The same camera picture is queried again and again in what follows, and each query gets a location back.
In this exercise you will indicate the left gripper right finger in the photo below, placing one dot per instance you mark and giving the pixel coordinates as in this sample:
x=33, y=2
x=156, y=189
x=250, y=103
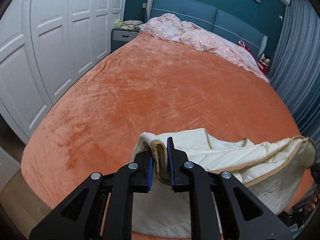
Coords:
x=179, y=176

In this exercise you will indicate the items on bedside table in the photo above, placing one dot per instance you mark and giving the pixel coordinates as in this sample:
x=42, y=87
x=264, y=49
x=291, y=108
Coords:
x=128, y=25

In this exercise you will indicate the blue upholstered headboard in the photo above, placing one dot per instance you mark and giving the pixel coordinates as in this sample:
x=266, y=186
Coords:
x=211, y=19

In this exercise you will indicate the dark bedside table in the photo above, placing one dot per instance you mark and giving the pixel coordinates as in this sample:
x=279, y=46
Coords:
x=120, y=37

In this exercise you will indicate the right hand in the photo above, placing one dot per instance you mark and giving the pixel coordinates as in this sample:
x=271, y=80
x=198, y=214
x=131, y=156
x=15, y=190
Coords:
x=314, y=199

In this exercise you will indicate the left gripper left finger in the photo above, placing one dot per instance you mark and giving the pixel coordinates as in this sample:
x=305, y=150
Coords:
x=142, y=177

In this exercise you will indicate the pink crumpled duvet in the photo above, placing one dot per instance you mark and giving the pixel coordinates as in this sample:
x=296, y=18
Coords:
x=170, y=28

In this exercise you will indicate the cream quilted garment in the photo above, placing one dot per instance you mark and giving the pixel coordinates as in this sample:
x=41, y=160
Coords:
x=272, y=171

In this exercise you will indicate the orange plush bed blanket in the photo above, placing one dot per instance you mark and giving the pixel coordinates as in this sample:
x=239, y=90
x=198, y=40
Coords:
x=148, y=85

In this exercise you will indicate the plush toy dolls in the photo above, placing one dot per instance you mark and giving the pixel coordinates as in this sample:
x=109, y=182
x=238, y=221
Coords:
x=263, y=61

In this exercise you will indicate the white panelled wardrobe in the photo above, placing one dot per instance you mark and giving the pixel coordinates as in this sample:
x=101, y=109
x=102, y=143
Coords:
x=46, y=46

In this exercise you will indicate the grey-blue curtain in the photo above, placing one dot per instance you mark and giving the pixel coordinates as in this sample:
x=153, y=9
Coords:
x=294, y=70

